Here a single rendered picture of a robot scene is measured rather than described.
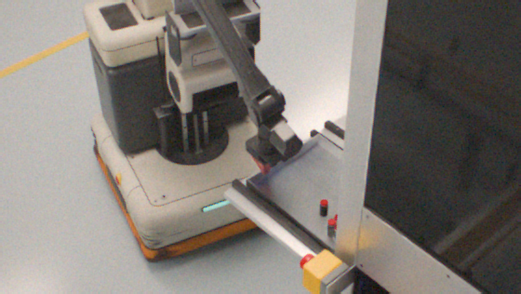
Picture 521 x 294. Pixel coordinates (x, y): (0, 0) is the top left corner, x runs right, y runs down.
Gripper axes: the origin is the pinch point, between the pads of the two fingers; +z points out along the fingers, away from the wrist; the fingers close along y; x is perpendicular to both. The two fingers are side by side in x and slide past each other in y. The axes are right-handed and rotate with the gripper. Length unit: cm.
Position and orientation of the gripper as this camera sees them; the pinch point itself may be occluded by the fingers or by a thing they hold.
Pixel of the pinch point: (265, 171)
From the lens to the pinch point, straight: 216.2
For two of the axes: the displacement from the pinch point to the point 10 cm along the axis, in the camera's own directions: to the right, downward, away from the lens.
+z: -0.8, 6.6, 7.4
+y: 6.8, 5.8, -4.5
